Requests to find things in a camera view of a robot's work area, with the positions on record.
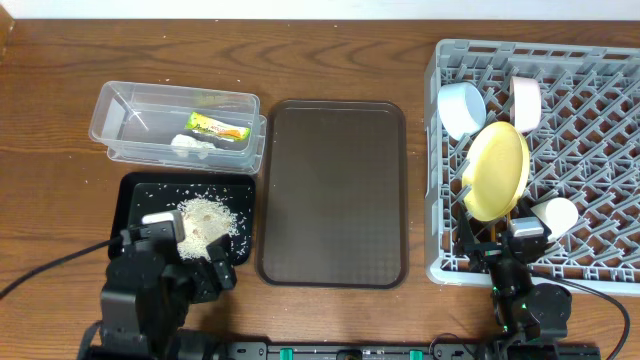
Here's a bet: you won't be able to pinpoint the light blue bowl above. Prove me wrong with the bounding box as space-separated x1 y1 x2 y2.
437 82 487 140

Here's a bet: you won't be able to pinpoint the yellow plate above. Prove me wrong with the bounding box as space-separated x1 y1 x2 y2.
462 121 530 222

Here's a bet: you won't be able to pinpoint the white green cup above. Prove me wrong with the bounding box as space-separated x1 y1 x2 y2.
531 197 579 241

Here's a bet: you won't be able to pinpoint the green orange snack wrapper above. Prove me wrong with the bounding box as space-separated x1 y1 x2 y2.
185 112 251 142

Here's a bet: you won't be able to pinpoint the dark brown serving tray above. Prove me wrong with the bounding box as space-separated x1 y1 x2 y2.
256 100 409 290

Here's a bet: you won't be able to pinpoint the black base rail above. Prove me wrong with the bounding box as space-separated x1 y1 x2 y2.
226 338 479 360

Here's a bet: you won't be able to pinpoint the pink white bowl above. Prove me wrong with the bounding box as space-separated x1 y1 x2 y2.
509 76 542 133

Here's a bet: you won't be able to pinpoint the pile of rice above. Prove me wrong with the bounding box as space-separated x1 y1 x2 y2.
144 184 251 262

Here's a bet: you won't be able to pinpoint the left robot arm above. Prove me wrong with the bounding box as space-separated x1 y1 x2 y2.
77 210 237 360

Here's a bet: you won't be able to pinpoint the clear plastic waste bin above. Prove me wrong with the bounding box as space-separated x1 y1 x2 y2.
89 81 267 175

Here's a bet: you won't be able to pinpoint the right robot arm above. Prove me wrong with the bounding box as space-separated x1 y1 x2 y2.
454 208 601 360

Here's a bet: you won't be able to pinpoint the black plastic waste tray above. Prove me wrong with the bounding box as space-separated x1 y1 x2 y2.
111 172 256 266

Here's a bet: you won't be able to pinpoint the grey dishwasher rack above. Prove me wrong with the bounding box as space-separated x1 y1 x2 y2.
424 39 639 296

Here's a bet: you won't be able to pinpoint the nut shell scraps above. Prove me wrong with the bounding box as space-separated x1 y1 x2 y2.
186 214 211 238

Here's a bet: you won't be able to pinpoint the white tissue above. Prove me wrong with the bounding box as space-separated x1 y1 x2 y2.
170 134 216 159

